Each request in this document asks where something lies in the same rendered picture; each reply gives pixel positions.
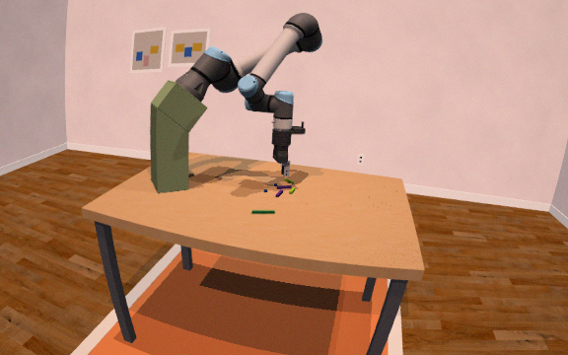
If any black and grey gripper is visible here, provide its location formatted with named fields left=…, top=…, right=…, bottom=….
left=272, top=118, right=306, bottom=177

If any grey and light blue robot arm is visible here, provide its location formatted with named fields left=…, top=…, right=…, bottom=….
left=176, top=13, right=322, bottom=119

